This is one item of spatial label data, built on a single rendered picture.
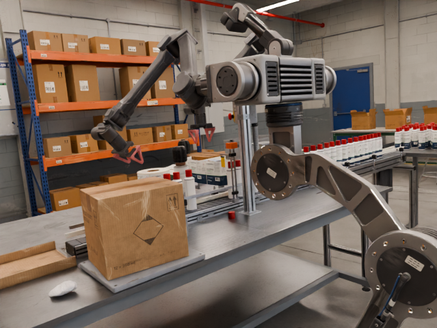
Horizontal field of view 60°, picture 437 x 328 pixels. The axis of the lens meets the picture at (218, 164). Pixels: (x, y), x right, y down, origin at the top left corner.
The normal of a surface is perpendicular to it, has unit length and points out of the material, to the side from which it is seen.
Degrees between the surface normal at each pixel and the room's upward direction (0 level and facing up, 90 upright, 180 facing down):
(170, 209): 90
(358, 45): 90
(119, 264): 90
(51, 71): 89
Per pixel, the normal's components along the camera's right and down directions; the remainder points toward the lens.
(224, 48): 0.71, 0.04
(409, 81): -0.70, 0.15
